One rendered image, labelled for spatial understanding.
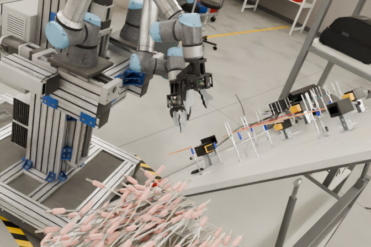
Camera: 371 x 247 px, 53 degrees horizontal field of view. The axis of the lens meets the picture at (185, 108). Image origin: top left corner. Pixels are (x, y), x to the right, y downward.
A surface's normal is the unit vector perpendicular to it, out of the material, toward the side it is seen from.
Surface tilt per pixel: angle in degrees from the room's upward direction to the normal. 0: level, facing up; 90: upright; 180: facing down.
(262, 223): 0
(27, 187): 0
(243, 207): 0
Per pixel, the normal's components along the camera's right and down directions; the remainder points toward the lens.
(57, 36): -0.51, 0.42
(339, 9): -0.65, 0.22
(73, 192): 0.26, -0.84
